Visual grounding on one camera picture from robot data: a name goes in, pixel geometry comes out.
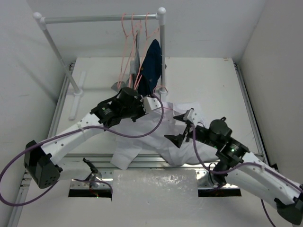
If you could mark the white shirt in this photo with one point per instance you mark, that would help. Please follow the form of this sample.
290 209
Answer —
147 134

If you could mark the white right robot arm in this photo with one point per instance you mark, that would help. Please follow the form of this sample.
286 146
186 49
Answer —
237 165

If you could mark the aluminium frame rail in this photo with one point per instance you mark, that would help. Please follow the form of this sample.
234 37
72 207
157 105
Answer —
151 193

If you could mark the white clothes rack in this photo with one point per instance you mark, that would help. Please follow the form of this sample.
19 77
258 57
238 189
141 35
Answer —
104 57

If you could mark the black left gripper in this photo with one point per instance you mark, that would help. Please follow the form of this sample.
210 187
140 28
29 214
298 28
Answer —
138 110

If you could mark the dark navy garment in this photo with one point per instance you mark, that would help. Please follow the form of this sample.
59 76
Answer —
151 69

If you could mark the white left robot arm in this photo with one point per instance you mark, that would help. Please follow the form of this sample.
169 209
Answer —
42 161

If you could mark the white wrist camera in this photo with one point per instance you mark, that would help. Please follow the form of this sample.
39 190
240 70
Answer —
151 104
192 116

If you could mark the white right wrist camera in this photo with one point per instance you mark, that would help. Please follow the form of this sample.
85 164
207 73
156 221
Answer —
192 116

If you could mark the pink wire hanger with navy garment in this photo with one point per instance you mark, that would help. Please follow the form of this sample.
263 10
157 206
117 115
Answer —
147 37

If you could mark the grey shirt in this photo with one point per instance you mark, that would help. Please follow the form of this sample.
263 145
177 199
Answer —
126 76

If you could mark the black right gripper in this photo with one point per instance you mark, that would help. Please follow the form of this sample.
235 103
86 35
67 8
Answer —
176 139

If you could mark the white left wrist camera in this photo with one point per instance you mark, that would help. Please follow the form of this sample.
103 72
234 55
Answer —
151 104

